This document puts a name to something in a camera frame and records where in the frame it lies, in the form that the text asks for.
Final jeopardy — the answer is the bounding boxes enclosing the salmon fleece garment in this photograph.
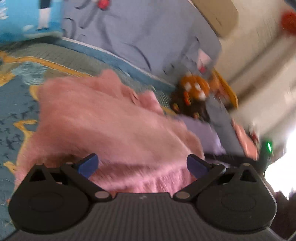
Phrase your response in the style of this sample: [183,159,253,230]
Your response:
[232,119,259,160]

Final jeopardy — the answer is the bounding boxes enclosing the purple garment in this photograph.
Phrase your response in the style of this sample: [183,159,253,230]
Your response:
[178,116,226,160]

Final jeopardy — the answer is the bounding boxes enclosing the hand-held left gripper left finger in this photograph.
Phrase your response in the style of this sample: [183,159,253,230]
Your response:
[28,153,112,202]

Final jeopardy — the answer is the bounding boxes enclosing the grey printed sofa cover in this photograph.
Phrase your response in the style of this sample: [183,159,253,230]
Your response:
[61,0,243,158]

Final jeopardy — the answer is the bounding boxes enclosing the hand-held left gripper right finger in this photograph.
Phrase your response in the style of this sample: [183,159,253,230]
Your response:
[173,153,257,201]

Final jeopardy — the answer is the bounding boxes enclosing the plain cardboard box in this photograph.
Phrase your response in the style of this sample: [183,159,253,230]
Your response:
[192,0,238,37]

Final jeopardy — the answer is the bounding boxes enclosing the pink fluffy jacket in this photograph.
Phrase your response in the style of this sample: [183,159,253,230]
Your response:
[15,70,205,194]

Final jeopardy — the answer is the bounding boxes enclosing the blue cartoon cushion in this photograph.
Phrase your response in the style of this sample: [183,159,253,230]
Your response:
[0,0,64,44]

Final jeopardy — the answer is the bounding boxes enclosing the red panda plush toy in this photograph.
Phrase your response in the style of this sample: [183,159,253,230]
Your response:
[170,74,211,121]

